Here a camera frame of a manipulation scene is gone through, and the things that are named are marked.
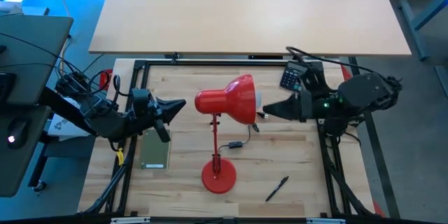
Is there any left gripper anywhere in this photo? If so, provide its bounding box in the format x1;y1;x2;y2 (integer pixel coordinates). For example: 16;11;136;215
132;88;187;144

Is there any large wooden desk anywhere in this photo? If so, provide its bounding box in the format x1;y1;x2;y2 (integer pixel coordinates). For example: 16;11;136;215
87;0;413;58

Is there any black lamp power cord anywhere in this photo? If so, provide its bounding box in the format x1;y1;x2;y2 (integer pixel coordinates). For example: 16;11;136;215
217;110;270;153

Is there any black leg with caster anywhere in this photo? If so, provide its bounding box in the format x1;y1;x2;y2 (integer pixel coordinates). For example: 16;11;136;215
27;139;50;193

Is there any grey metal desk frame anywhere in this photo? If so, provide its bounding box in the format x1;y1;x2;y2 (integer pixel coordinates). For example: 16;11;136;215
398;0;448;62

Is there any green notebook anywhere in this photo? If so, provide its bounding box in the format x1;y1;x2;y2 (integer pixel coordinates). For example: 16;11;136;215
139;128;172;171

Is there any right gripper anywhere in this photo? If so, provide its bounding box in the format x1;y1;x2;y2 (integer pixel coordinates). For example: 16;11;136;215
262;90;314;123

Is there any black computer mouse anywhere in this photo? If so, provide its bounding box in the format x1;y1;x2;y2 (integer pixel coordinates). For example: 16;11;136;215
6;115;31;150

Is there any red desk lamp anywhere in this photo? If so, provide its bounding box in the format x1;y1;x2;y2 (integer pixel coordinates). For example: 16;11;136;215
194;73;258;195

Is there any white lightbulb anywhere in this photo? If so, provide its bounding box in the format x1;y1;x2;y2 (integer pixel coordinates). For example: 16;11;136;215
254;90;264;113

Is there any silver metal bracket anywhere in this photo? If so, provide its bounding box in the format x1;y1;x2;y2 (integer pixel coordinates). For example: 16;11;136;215
111;216;152;224
307;218;347;224

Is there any white box with logo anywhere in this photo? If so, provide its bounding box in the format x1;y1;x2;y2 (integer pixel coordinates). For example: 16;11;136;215
47;111;91;141

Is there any dark grey side desk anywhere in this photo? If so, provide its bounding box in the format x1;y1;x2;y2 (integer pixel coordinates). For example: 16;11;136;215
0;14;75;198

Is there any black calculator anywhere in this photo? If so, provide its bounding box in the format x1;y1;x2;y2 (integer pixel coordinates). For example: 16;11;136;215
279;60;309;92

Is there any black pen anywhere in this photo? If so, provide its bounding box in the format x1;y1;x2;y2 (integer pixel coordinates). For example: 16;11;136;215
265;176;290;203

